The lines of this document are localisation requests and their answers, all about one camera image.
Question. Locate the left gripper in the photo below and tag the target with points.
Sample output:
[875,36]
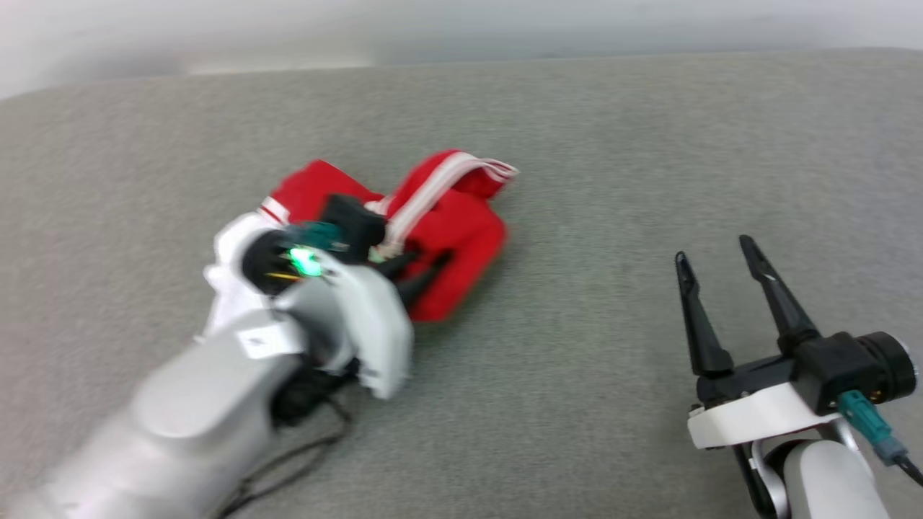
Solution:
[378,324]

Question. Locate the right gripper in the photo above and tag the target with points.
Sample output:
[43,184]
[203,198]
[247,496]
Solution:
[757,422]

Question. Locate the red and white jersey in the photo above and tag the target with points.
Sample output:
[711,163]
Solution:
[461,231]

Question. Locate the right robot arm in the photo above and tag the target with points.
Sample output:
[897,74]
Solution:
[829,483]

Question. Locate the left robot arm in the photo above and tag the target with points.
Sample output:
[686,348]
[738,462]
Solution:
[187,404]

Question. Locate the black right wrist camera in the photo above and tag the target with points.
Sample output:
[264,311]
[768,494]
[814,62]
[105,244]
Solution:
[844,367]

